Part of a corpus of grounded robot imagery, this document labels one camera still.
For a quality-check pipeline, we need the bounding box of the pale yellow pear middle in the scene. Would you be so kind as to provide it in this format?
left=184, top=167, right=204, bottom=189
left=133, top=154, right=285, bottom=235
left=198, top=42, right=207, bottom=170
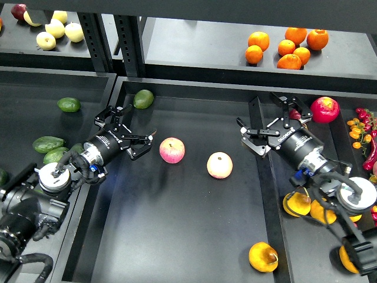
left=45, top=19, right=65, bottom=39

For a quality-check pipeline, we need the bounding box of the orange lower right small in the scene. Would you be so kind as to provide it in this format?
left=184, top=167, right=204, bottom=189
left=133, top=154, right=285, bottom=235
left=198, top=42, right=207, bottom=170
left=293, top=47, right=311, bottom=66

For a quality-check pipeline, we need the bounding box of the green avocado left middle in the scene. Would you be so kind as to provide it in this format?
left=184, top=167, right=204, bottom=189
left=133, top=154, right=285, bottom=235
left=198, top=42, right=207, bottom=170
left=43, top=147, right=69, bottom=164

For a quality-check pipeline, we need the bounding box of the black centre tray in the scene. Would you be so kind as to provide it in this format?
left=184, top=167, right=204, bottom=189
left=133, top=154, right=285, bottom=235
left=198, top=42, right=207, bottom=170
left=50, top=75, right=295, bottom=283

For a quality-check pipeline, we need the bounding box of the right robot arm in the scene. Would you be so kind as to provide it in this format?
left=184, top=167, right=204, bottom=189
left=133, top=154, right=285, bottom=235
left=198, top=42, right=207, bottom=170
left=236, top=93, right=376, bottom=276

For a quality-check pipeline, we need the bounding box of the orange top middle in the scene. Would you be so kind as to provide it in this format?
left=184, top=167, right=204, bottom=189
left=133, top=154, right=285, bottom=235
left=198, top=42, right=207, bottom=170
left=285, top=27, right=307, bottom=45

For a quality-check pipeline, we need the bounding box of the pink red apple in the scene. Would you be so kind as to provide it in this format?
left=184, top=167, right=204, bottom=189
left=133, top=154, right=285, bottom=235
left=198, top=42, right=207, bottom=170
left=159, top=137, right=186, bottom=164

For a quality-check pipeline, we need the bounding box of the orange front bottom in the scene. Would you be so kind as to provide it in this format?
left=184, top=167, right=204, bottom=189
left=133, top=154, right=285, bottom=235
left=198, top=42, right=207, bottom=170
left=277, top=54, right=302, bottom=70

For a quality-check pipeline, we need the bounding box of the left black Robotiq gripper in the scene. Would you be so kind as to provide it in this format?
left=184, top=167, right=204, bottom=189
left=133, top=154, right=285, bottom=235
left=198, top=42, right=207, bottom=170
left=83, top=104, right=157, bottom=166

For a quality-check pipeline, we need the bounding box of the green avocado top left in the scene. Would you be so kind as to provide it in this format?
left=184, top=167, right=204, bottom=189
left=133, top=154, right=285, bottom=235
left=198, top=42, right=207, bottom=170
left=57, top=97, right=81, bottom=113

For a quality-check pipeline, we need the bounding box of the pale yellow pear front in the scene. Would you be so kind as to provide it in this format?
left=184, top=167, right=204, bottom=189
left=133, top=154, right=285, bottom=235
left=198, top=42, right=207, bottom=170
left=36, top=32, right=57, bottom=51

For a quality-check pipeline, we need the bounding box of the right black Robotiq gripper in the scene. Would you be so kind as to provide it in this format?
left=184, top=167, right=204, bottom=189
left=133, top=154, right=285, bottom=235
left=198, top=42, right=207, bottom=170
left=236, top=92, right=323, bottom=170

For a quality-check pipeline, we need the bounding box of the black right tray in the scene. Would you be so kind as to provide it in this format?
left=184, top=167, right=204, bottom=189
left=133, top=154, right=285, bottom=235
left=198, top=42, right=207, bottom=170
left=256, top=95, right=376, bottom=282

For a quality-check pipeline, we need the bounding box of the dark red apple right tray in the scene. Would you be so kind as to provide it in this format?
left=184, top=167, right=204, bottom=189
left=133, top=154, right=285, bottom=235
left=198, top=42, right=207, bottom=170
left=289, top=109, right=301, bottom=120

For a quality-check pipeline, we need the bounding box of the orange top right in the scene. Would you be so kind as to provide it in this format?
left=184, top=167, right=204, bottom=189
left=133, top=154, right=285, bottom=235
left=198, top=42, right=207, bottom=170
left=306, top=29, right=329, bottom=51

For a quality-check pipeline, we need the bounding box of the dark green avocado upright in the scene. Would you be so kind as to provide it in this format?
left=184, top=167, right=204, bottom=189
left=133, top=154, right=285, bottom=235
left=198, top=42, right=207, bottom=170
left=70, top=143, right=84, bottom=154

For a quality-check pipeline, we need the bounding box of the pale yellow pear hidden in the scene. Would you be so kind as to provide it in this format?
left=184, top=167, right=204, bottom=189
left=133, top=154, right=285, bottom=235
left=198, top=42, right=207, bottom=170
left=23, top=11, right=41, bottom=27

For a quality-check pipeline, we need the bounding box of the orange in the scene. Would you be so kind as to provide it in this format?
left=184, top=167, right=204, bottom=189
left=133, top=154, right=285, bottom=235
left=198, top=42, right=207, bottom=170
left=285, top=27, right=307, bottom=45
left=248, top=31, right=270, bottom=52
left=306, top=29, right=329, bottom=51
left=245, top=45, right=263, bottom=64
left=277, top=54, right=302, bottom=70

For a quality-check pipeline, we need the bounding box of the black shelf upright post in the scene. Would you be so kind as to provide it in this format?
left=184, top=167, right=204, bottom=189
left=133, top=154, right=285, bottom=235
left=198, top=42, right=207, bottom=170
left=114, top=15, right=145, bottom=78

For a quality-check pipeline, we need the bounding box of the pale yellow pear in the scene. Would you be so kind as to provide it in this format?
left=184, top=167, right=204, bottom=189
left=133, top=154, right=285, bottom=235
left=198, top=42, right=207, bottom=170
left=45, top=19, right=65, bottom=39
left=36, top=32, right=57, bottom=51
left=65, top=22, right=84, bottom=43
left=52, top=10, right=68, bottom=24

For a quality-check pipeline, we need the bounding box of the dark red apple on shelf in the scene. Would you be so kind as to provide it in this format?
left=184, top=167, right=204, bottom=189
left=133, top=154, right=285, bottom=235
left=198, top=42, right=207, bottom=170
left=11, top=4, right=27, bottom=21

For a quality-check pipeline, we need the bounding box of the orange small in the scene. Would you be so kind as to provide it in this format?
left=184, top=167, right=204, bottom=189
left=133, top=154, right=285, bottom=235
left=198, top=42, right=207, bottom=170
left=277, top=39, right=296, bottom=56
left=293, top=47, right=311, bottom=66

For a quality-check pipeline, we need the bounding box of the pale yellow pear right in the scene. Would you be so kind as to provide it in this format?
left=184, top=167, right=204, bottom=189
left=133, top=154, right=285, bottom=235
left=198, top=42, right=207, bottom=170
left=65, top=22, right=84, bottom=43

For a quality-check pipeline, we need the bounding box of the cherry tomato bunch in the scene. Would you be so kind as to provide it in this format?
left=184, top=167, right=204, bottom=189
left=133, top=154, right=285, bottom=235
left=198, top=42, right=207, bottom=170
left=346, top=107, right=376, bottom=157

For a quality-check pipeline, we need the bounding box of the yellow pear under arm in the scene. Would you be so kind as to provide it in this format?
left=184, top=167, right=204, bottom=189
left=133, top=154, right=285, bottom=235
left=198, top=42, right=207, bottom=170
left=309, top=199, right=362, bottom=225

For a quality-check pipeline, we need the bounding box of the black left tray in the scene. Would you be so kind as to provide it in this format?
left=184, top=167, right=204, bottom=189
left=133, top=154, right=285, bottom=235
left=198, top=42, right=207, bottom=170
left=1, top=67, right=116, bottom=282

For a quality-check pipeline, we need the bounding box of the green avocado top centre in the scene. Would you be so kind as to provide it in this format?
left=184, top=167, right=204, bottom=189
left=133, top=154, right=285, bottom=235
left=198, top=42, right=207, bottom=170
left=133, top=90, right=154, bottom=109

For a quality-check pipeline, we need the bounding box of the black tray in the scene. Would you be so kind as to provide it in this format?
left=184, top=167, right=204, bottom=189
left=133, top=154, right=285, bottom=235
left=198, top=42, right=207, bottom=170
left=256, top=95, right=376, bottom=282
left=1, top=67, right=116, bottom=282
left=50, top=75, right=295, bottom=283

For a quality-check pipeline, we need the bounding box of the dark avocado at left edge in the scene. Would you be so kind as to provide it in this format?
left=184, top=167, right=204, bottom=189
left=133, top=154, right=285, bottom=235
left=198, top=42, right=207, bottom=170
left=0, top=168, right=9, bottom=186

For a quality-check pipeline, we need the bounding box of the orange far left upper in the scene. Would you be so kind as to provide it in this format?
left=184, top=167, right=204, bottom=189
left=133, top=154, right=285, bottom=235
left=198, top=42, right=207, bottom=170
left=248, top=31, right=270, bottom=52

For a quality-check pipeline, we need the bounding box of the orange centre small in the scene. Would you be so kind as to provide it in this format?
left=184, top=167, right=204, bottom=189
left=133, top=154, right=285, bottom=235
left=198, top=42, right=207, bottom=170
left=277, top=39, right=296, bottom=56

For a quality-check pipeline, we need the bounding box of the pale yellow pear back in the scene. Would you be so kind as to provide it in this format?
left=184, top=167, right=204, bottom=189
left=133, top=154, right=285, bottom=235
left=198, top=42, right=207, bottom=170
left=52, top=10, right=68, bottom=24

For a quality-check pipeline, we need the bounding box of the pale pink apple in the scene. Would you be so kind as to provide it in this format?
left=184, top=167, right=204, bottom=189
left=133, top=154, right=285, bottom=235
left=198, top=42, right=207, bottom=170
left=207, top=152, right=233, bottom=179

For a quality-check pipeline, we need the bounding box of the red chili pepper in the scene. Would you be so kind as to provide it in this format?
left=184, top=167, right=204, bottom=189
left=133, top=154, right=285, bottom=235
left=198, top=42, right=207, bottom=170
left=362, top=139, right=376, bottom=172

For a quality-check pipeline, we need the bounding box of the orange far left lower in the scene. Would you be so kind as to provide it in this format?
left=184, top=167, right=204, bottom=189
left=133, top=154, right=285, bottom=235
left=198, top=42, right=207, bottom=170
left=245, top=45, right=263, bottom=64

